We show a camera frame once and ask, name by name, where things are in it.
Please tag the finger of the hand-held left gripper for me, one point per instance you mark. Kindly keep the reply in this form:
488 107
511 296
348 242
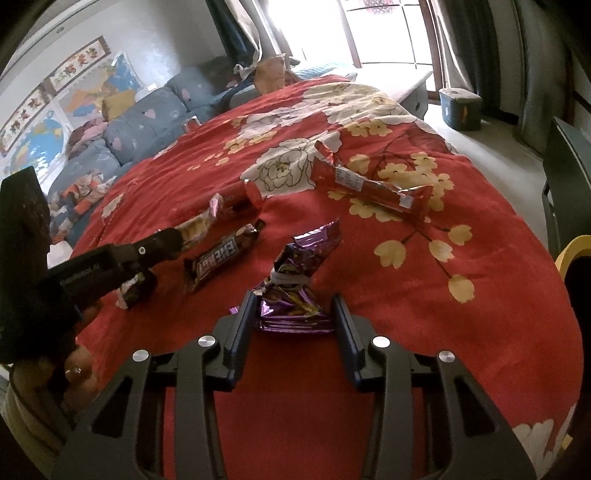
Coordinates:
159 244

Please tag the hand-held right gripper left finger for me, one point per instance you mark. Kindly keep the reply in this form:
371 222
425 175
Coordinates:
240 332

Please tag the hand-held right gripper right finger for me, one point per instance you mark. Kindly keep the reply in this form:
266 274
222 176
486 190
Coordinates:
350 341

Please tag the beige snack wrapper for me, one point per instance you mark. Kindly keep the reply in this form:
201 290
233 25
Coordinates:
198 228

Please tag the small dark snack wrapper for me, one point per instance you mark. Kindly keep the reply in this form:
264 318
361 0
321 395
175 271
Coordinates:
136 293

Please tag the purple foil snack wrapper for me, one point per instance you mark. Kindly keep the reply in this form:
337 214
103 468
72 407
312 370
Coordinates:
286 304

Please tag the yellow waste bin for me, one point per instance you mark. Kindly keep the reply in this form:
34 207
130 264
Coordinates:
572 249

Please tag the person's left forearm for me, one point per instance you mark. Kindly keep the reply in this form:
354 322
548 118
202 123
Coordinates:
27 424

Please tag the person's left hand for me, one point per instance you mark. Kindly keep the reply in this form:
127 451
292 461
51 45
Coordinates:
69 374

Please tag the white cloth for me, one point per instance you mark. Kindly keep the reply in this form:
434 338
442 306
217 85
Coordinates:
59 254

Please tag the dark brown bar wrapper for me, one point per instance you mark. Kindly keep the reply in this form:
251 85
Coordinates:
217 261

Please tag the red floral blanket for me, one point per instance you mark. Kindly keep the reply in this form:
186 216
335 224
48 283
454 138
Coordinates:
415 323

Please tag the orange and white clothes pile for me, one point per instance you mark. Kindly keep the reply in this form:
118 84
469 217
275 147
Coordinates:
78 203

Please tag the small red foil wrapper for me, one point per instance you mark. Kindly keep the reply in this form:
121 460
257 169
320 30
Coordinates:
254 194

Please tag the red drink can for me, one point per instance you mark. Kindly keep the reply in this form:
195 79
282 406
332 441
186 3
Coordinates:
191 124

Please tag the blue fabric sofa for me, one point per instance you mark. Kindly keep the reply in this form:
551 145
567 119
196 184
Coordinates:
143 120

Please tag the pink clothes pile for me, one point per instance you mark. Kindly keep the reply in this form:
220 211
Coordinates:
87 136

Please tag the world map poster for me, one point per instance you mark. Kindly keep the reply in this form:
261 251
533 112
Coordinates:
37 143

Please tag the yellow cushion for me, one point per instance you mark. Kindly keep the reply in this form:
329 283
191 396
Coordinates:
117 105

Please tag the long red snack wrapper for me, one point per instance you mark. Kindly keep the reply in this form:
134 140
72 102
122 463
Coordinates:
369 187

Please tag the country map poster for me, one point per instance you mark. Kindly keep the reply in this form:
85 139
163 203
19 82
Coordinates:
92 92

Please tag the brown paper bag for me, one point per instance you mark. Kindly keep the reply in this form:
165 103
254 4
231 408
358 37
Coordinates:
272 74

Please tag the dark curtain beside sofa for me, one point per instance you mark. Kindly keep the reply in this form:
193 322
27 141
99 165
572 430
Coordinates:
235 27

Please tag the blue storage stool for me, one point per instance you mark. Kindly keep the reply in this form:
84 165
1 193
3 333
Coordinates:
459 108

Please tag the grey coffee table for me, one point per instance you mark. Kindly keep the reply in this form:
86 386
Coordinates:
406 81

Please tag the glass-topped media cabinet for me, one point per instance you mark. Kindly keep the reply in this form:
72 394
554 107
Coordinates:
568 175

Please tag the glass balcony door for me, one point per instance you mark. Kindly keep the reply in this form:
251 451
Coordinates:
369 32

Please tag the dark curtain beside air conditioner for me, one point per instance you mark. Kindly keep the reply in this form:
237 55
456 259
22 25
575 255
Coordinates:
466 55

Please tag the grey tower air conditioner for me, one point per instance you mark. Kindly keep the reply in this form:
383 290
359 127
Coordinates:
545 69

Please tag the long calligraphy frame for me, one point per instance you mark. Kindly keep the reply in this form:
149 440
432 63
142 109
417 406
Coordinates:
25 122

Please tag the short calligraphy frame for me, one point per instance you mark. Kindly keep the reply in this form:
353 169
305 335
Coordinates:
78 63

